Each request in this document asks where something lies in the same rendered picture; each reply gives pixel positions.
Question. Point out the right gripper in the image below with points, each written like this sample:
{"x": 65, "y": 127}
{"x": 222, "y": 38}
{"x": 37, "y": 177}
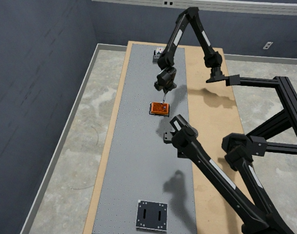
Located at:
{"x": 170, "y": 88}

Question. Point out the orange grid rack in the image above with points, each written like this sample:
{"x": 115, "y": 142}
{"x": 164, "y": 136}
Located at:
{"x": 157, "y": 108}

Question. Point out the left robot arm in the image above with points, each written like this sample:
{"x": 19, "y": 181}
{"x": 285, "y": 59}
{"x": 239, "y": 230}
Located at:
{"x": 261, "y": 217}

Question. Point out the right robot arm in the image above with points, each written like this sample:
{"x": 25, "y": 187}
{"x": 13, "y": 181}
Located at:
{"x": 212, "y": 59}

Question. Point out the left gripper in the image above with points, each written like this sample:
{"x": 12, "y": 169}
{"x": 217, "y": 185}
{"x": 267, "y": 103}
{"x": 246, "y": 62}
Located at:
{"x": 181, "y": 155}

